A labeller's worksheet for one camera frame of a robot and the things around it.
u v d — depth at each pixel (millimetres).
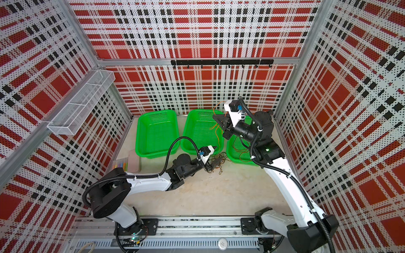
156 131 1115
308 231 359
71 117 930
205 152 617
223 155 934
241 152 1038
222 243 689
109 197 446
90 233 743
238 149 1016
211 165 685
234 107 488
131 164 930
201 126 1157
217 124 621
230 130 531
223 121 565
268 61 884
